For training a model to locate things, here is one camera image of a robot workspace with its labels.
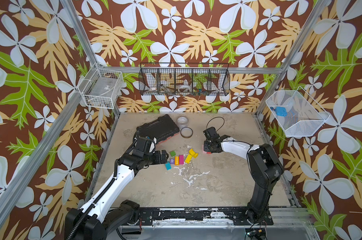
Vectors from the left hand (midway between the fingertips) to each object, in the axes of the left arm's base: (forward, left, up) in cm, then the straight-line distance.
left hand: (161, 154), depth 80 cm
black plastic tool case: (+26, +3, -11) cm, 29 cm away
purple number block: (+3, -5, -14) cm, 15 cm away
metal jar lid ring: (+23, -16, -16) cm, 32 cm away
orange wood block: (+3, -8, -14) cm, 17 cm away
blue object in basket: (+23, -70, +11) cm, 74 cm away
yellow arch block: (+9, -18, -14) cm, 25 cm away
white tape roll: (+44, -13, +11) cm, 47 cm away
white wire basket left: (+34, +36, +18) cm, 53 cm away
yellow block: (+5, -16, -15) cm, 22 cm away
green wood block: (+9, -6, -16) cm, 19 cm away
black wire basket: (+47, -13, +16) cm, 52 cm away
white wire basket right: (+19, -76, +14) cm, 79 cm away
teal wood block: (0, -3, -15) cm, 16 cm away
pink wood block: (+5, -25, -6) cm, 26 cm away
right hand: (+13, -28, -12) cm, 33 cm away
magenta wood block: (+5, -12, -16) cm, 20 cm away
